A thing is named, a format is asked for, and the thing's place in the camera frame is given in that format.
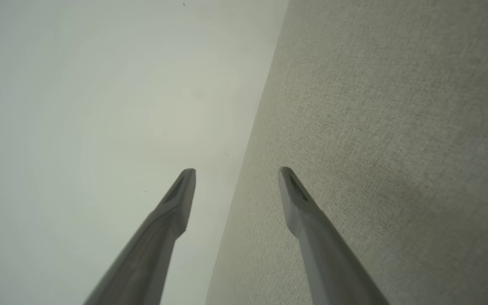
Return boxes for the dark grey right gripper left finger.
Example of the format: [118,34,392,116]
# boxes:
[83,168,197,305]

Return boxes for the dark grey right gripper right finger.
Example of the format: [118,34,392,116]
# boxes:
[278,166,392,305]

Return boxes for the grey fabric sofa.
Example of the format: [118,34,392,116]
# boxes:
[205,0,488,305]

